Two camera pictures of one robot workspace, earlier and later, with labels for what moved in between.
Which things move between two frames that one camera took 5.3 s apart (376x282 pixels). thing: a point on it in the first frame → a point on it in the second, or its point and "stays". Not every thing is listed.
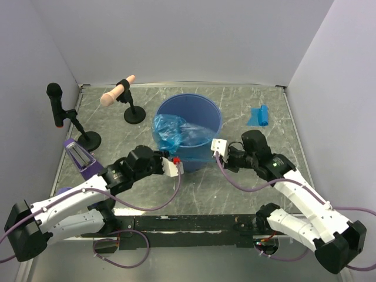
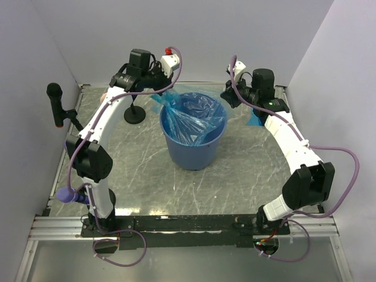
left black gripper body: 155,165 → 155,79
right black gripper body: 237,159 → 247,92
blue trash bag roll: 259,116 stays
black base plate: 197,232 stays
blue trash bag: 178,138 → 190,116
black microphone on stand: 90,140 stays
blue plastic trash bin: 198,110 → 191,157
